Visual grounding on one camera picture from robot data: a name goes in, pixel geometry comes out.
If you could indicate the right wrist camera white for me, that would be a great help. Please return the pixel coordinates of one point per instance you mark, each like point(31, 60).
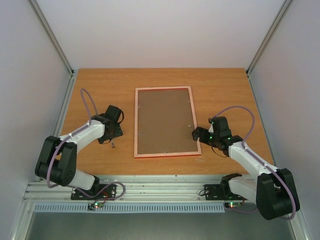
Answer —
point(211, 128)

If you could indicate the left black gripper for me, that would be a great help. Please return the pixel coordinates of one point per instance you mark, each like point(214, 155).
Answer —
point(118, 132)

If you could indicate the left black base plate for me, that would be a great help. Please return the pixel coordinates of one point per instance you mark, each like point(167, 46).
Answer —
point(100, 192)

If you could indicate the red picture frame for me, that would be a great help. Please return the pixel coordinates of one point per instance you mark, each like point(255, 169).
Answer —
point(163, 122)

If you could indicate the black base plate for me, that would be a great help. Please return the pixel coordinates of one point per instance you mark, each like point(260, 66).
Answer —
point(214, 192)
point(100, 192)

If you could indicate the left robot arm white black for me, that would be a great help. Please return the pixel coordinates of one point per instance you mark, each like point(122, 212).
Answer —
point(57, 161)

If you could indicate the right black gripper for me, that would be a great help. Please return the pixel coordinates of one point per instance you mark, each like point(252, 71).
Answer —
point(202, 135)

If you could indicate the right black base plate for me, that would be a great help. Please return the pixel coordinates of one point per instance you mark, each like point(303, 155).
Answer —
point(214, 192)

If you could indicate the right aluminium corner post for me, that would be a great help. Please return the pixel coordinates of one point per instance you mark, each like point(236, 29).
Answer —
point(269, 34)

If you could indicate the aluminium front rail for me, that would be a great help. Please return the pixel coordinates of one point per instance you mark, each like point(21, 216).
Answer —
point(179, 188)

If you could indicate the small circuit board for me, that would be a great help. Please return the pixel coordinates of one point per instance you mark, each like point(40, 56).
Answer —
point(232, 205)
point(96, 205)

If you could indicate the grey slotted cable duct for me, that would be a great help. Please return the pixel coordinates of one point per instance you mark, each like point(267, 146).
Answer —
point(128, 208)

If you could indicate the left small circuit board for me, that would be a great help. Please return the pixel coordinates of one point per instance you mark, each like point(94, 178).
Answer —
point(96, 205)

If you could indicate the aluminium corner post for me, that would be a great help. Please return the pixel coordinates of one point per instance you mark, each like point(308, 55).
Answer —
point(269, 34)
point(47, 28)

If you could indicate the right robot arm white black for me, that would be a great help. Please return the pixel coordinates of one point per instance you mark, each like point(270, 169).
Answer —
point(271, 189)

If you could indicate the right small circuit board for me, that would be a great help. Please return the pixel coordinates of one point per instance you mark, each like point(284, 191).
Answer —
point(232, 205)

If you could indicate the left aluminium corner post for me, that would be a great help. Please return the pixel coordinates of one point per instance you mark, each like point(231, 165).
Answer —
point(47, 28)

